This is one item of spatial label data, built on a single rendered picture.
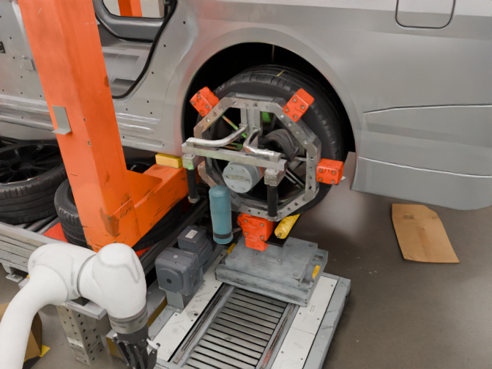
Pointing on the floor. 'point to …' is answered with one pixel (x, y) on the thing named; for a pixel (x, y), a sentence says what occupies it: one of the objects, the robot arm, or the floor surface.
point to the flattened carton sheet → (422, 234)
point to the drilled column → (81, 334)
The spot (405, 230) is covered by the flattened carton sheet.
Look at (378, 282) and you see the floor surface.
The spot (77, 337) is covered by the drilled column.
